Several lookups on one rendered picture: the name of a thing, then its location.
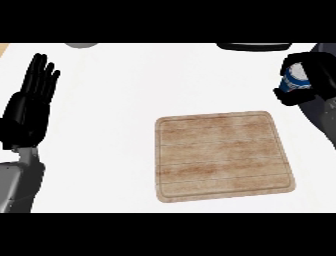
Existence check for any blue and white can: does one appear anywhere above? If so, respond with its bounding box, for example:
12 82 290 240
279 62 313 94

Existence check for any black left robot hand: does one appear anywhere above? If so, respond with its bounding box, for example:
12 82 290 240
0 52 64 151

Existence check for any grey round object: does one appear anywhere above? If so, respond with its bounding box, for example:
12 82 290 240
65 42 101 50

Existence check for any wooden cutting board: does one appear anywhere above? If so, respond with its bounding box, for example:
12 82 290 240
154 110 297 204

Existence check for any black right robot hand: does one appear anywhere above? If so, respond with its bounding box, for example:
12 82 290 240
273 51 336 107

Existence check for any black round pot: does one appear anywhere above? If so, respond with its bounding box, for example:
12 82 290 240
216 42 293 52

